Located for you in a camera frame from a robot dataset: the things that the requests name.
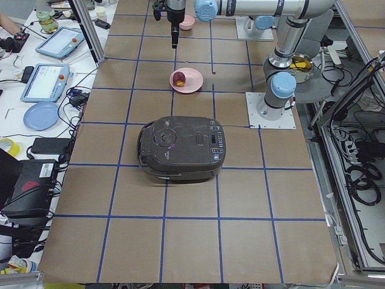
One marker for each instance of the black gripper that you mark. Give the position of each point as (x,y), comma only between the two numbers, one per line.
(173,16)

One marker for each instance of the pink bowl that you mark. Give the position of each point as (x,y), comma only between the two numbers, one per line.
(187,23)

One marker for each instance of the red apple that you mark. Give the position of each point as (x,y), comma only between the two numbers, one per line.
(179,79)

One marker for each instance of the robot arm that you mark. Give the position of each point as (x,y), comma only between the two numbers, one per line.
(260,28)
(280,84)

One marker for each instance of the pink plate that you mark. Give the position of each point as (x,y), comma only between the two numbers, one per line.
(194,80)

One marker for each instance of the blue plate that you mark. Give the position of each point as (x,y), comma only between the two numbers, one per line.
(41,116)

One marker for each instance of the dark grey rice cooker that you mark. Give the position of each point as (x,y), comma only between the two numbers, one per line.
(182,148)

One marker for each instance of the blue teach pendant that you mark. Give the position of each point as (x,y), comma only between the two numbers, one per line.
(46,83)
(61,43)

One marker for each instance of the yellow-filled steel pot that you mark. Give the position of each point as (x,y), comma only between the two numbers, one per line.
(302,67)

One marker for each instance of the grey chair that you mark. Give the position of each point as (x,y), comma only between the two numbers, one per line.
(311,86)

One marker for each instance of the black power adapter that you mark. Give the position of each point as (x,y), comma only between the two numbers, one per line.
(49,146)

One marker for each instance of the yellow tape roll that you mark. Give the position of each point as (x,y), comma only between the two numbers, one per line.
(10,146)

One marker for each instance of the black laptop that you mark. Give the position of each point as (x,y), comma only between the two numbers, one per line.
(26,186)

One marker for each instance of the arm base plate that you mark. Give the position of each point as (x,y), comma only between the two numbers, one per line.
(261,116)
(241,27)

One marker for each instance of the aluminium frame post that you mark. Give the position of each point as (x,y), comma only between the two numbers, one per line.
(87,27)

